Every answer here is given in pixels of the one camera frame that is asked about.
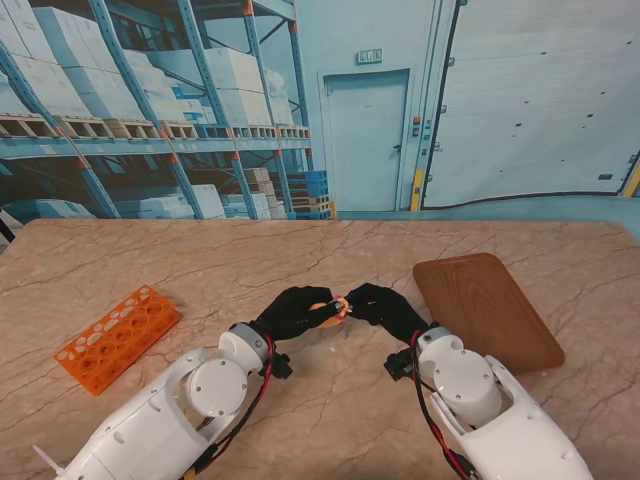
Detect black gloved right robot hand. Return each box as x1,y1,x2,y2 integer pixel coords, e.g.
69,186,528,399
344,282,431,347

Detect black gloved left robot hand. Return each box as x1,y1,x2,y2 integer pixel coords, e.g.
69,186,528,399
254,285,347,343

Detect yellow cloth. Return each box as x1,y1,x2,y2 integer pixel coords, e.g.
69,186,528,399
308,299,349,330

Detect brown wooden tray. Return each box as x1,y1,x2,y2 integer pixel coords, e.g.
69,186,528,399
412,252,567,375

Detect orange test tube rack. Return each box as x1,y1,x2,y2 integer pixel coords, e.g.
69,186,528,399
53,284,183,397

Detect warehouse print backdrop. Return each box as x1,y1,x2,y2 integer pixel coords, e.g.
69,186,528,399
0,0,640,224

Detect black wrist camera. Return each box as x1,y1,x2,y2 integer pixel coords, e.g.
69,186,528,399
383,348,419,384

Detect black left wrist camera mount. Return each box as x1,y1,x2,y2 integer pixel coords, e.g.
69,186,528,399
267,350,294,380

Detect red black left arm cables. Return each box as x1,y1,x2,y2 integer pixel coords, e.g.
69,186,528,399
179,333,277,480

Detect red black arm cables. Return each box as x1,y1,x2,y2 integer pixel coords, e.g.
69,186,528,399
409,334,477,480
179,333,277,480

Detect red black right arm cables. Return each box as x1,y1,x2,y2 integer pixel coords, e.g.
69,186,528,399
409,334,477,480

